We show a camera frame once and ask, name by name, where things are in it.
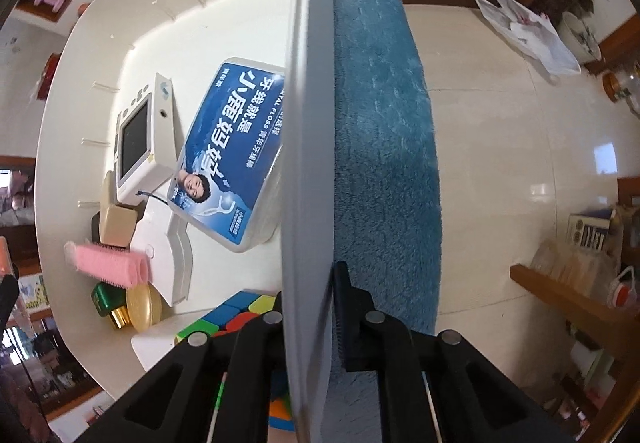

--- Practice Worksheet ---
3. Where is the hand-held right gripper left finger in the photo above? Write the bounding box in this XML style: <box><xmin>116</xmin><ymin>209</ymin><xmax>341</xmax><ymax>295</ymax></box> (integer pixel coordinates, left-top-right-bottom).
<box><xmin>80</xmin><ymin>294</ymin><xmax>287</xmax><ymax>443</ymax></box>

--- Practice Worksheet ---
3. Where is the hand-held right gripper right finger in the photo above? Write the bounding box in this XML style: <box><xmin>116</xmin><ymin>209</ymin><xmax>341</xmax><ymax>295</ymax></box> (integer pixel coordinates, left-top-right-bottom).
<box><xmin>332</xmin><ymin>261</ymin><xmax>566</xmax><ymax>443</ymax></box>

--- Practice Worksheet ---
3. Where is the colourful puzzle cube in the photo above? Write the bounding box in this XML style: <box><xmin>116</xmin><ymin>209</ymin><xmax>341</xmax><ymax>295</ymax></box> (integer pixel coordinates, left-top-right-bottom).
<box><xmin>175</xmin><ymin>289</ymin><xmax>293</xmax><ymax>431</ymax></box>

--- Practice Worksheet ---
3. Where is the gold oval compact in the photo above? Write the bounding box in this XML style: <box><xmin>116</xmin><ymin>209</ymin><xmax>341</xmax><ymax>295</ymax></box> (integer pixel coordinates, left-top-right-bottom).
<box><xmin>125</xmin><ymin>283</ymin><xmax>164</xmax><ymax>332</ymax></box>

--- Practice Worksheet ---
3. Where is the white plastic mount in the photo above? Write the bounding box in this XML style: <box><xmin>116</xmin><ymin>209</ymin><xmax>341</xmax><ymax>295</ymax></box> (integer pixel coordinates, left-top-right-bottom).
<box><xmin>131</xmin><ymin>207</ymin><xmax>193</xmax><ymax>308</ymax></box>

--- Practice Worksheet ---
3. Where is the green bottle with gold cap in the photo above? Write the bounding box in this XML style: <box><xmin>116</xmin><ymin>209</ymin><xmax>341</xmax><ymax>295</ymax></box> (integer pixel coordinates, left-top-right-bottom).
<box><xmin>91</xmin><ymin>282</ymin><xmax>132</xmax><ymax>330</ymax></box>

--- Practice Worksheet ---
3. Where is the pink hair roller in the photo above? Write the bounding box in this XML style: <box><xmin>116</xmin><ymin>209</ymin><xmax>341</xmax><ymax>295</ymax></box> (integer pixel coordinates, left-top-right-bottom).
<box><xmin>64</xmin><ymin>243</ymin><xmax>150</xmax><ymax>286</ymax></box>

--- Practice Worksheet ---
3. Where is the beige box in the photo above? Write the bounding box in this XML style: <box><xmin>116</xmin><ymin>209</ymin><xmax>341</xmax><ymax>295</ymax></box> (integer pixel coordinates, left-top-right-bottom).
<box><xmin>99</xmin><ymin>170</ymin><xmax>140</xmax><ymax>248</ymax></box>

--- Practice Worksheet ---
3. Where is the blue dental floss box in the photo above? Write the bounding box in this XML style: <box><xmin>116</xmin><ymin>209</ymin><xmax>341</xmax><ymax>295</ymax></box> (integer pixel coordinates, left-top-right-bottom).
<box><xmin>167</xmin><ymin>57</ymin><xmax>287</xmax><ymax>254</ymax></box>

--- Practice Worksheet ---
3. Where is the white toy camera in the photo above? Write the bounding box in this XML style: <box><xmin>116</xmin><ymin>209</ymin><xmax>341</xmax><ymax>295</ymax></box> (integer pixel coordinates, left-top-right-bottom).
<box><xmin>114</xmin><ymin>72</ymin><xmax>183</xmax><ymax>204</ymax></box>

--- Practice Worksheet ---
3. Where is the white plastic storage bin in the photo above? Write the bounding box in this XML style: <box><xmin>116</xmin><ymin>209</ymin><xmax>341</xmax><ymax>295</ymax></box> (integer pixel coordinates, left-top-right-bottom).
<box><xmin>35</xmin><ymin>0</ymin><xmax>336</xmax><ymax>434</ymax></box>

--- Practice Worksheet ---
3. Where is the blue fleece blanket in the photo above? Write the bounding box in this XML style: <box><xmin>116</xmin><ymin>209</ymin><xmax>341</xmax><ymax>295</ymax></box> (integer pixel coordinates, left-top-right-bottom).
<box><xmin>320</xmin><ymin>0</ymin><xmax>444</xmax><ymax>443</ymax></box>

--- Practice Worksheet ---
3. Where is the clear plastic bottle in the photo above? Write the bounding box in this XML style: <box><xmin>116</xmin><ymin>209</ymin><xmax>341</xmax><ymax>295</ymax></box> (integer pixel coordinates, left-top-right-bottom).
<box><xmin>529</xmin><ymin>240</ymin><xmax>619</xmax><ymax>302</ymax></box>

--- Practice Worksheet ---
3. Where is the brown wooden shelf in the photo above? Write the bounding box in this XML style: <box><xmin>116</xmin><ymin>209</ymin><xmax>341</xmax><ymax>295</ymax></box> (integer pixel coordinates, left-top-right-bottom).
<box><xmin>509</xmin><ymin>264</ymin><xmax>640</xmax><ymax>360</ymax></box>

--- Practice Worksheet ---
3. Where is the printed cardboard box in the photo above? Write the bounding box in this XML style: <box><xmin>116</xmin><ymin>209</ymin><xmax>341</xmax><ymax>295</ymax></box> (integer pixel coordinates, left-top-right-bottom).
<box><xmin>566</xmin><ymin>209</ymin><xmax>616</xmax><ymax>252</ymax></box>

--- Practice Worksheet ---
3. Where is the red-capped bottle in bag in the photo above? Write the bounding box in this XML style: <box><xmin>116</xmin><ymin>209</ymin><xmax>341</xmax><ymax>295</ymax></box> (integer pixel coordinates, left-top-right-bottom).
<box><xmin>607</xmin><ymin>265</ymin><xmax>639</xmax><ymax>310</ymax></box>

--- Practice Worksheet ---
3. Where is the red packet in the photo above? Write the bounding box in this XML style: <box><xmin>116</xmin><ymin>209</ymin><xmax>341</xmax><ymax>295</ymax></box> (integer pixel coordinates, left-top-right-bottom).
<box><xmin>37</xmin><ymin>53</ymin><xmax>62</xmax><ymax>102</ymax></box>

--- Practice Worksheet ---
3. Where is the white plastic bag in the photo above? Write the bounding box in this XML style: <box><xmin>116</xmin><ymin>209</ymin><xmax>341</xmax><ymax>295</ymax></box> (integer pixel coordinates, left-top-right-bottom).
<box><xmin>468</xmin><ymin>0</ymin><xmax>582</xmax><ymax>77</ymax></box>

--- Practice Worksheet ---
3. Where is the glass jar with gold lid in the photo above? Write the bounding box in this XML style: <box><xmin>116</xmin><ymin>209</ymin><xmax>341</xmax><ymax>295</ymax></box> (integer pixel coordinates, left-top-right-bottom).
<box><xmin>602</xmin><ymin>63</ymin><xmax>640</xmax><ymax>119</ymax></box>

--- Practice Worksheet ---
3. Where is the white pot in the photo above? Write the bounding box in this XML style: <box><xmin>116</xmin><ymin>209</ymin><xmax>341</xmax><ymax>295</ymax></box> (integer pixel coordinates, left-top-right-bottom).
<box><xmin>559</xmin><ymin>10</ymin><xmax>601</xmax><ymax>65</ymax></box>

